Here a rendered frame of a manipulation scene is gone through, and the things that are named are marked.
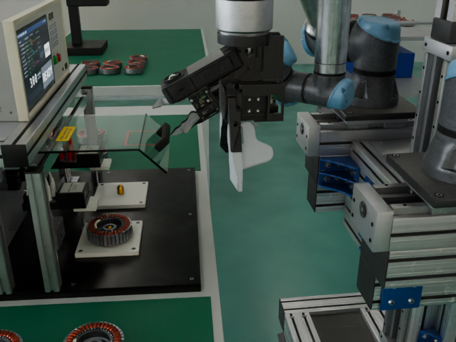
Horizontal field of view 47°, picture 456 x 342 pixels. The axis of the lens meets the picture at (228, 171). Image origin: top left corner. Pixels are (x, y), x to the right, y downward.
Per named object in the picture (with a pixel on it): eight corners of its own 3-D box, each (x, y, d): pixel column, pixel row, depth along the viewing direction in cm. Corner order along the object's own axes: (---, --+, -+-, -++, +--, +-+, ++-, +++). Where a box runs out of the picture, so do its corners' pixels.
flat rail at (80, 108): (89, 99, 161) (89, 89, 160) (40, 187, 105) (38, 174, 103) (86, 99, 161) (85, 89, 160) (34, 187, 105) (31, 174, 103)
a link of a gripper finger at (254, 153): (278, 186, 69) (272, 118, 70) (233, 188, 68) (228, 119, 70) (273, 190, 72) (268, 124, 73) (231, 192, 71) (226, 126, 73)
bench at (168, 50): (204, 112, 478) (202, 28, 447) (216, 209, 309) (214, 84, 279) (81, 115, 470) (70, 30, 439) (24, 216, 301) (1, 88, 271)
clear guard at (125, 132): (169, 135, 134) (169, 112, 132) (167, 174, 112) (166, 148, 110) (39, 138, 132) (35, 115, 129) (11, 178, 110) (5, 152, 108)
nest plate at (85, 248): (142, 224, 140) (142, 220, 139) (138, 255, 126) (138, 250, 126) (85, 226, 139) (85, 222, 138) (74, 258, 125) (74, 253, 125)
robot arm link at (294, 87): (308, 114, 133) (296, 88, 125) (270, 106, 139) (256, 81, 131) (320, 89, 136) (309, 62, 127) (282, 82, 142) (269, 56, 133)
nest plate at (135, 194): (148, 184, 162) (148, 181, 161) (145, 207, 148) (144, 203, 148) (98, 186, 161) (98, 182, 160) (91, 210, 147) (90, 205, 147)
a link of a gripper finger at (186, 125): (169, 140, 129) (193, 112, 127) (170, 132, 134) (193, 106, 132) (180, 148, 130) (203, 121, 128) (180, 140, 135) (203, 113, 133)
